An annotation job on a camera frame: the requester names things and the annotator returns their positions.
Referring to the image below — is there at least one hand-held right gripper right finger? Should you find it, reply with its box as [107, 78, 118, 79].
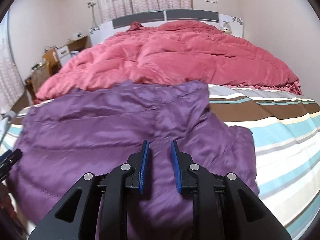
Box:
[170, 139, 292, 240]

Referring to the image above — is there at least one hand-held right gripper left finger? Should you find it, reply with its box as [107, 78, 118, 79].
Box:
[29, 139, 150, 240]

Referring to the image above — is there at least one purple down jacket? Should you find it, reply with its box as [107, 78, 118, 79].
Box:
[7, 79, 260, 240]

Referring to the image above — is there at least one dark red cloth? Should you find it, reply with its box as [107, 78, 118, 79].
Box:
[0, 182, 15, 220]

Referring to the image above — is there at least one white patterned side curtain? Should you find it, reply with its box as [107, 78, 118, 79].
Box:
[0, 20, 25, 110]

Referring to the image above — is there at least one wooden rattan chair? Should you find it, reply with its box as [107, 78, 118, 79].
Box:
[25, 47, 62, 100]

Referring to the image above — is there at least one dark cluttered desk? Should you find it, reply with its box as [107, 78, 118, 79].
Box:
[30, 62, 48, 72]

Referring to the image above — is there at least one striped bed sheet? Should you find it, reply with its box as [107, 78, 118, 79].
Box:
[0, 84, 320, 240]

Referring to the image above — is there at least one white drawer cabinet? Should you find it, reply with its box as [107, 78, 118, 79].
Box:
[56, 45, 71, 62]

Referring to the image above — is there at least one red duvet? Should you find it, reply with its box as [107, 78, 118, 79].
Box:
[35, 20, 303, 104]

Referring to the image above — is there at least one wooden nightstand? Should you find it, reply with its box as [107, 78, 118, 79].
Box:
[67, 35, 92, 53]

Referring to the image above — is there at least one white table lamp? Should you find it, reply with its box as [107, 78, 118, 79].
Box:
[220, 20, 233, 34]

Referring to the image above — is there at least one white and grey headboard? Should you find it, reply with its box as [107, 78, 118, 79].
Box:
[89, 9, 244, 47]

